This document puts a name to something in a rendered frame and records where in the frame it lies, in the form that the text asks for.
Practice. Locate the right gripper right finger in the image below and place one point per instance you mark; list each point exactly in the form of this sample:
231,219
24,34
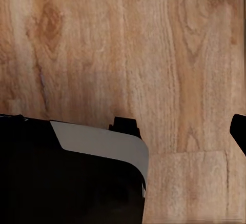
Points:
238,131

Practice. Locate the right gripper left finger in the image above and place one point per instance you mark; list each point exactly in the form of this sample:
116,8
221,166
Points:
12,131

